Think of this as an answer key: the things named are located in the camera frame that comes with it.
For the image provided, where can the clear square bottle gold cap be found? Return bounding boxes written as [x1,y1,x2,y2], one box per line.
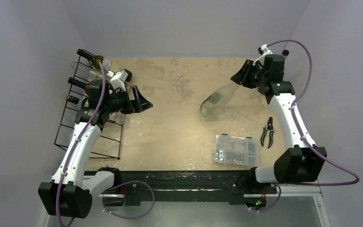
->
[66,95,125,125]

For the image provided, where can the dark green labelled wine bottle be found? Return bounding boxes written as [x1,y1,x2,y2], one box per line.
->
[76,48,133,82]

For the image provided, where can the tall clear glass bottle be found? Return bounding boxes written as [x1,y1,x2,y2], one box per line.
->
[199,82,241,117]

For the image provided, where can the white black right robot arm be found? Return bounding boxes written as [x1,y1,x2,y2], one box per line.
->
[231,54,327,192]

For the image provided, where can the black handled pliers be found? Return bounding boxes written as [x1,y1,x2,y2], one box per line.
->
[260,117,275,148]

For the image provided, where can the black wire wine rack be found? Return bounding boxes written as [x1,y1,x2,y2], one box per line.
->
[59,59,134,157]

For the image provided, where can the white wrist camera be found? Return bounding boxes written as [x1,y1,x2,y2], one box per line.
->
[106,70,132,91]
[253,44,273,66]

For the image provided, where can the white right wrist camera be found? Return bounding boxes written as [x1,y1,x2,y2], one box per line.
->
[253,44,273,66]

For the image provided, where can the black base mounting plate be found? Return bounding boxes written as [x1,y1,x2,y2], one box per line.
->
[84,166,279,208]

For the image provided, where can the dark open-neck wine bottle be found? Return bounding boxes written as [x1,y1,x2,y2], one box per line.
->
[68,77,104,98]

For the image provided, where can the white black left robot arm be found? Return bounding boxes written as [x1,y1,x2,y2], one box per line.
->
[38,85,153,218]

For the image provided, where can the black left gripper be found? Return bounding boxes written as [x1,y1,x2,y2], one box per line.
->
[104,85,152,114]

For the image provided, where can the clear glass black-label bottle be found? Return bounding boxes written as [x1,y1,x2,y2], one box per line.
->
[70,61,124,77]

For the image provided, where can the clear plastic screw box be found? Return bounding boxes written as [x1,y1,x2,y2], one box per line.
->
[214,133,259,167]

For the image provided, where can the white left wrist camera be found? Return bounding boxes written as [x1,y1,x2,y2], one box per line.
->
[106,70,132,91]

